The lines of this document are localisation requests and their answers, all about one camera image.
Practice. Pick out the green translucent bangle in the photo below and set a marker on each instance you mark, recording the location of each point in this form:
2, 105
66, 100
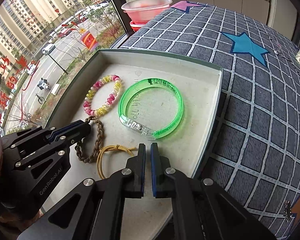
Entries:
152, 107

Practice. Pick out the pink plastic basin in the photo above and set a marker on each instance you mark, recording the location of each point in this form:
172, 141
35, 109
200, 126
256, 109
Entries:
142, 11

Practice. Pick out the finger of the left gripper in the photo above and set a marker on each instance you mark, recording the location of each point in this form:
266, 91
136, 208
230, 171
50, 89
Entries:
72, 131

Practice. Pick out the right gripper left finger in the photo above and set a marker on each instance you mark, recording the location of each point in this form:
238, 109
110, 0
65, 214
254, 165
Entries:
136, 180

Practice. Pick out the white shallow tray box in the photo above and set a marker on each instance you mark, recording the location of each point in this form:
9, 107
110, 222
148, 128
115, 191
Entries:
198, 82

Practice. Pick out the blue grid star tablecloth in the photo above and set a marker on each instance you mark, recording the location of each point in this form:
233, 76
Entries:
254, 149

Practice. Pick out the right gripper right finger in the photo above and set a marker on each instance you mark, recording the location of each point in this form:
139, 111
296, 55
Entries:
161, 187

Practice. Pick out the red plastic bucket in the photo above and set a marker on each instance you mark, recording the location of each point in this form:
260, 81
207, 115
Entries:
136, 26

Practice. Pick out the silver metal hair clip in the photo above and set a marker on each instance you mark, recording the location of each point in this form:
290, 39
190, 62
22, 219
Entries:
287, 210

